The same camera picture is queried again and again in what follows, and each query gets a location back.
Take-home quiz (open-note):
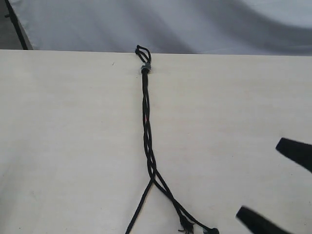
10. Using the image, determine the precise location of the white backdrop cloth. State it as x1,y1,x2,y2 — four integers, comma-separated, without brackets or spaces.
10,0,312,55

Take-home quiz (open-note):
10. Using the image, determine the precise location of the black backdrop stand pole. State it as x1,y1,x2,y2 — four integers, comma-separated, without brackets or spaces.
4,0,28,50

